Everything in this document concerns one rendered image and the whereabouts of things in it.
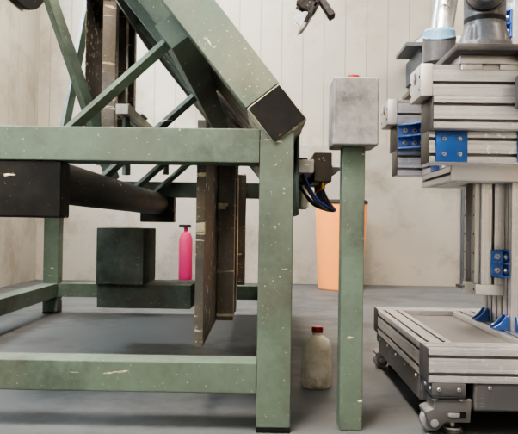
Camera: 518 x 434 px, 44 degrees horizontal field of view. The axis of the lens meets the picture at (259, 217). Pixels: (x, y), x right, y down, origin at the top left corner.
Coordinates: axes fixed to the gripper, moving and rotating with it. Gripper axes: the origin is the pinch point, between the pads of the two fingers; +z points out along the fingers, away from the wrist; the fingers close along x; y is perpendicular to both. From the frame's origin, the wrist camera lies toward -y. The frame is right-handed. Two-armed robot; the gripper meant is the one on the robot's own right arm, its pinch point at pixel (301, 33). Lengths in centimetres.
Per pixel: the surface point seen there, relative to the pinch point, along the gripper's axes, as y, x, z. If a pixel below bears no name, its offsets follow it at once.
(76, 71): 76, -7, 56
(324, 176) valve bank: -34, 60, 53
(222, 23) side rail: 10, 90, 34
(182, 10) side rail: 21, 90, 35
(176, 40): 20, 84, 42
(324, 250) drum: -76, -289, 71
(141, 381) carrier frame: -16, 90, 126
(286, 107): -15, 90, 45
